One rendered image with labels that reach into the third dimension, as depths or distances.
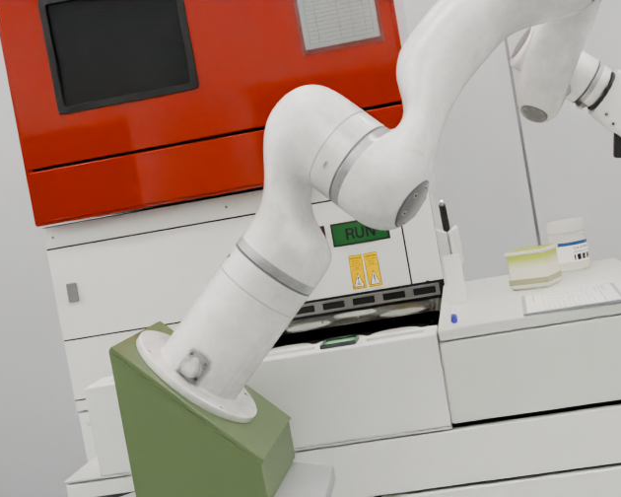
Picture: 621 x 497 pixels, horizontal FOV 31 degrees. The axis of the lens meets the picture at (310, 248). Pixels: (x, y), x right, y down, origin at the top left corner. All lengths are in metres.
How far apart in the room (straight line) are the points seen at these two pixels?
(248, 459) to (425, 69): 0.54
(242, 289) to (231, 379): 0.12
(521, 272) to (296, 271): 0.64
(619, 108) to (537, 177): 1.78
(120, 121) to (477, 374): 1.00
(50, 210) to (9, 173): 1.70
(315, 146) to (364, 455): 0.52
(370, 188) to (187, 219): 1.00
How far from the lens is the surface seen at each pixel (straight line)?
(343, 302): 2.31
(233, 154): 2.28
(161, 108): 2.32
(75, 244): 2.43
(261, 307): 1.45
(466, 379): 1.69
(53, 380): 4.09
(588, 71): 1.98
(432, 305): 2.29
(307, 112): 1.45
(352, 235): 2.29
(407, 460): 1.72
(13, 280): 4.10
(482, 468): 1.72
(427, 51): 1.47
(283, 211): 1.44
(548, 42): 1.87
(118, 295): 2.41
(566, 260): 2.16
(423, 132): 1.43
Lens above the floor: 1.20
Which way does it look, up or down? 3 degrees down
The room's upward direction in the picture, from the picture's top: 10 degrees counter-clockwise
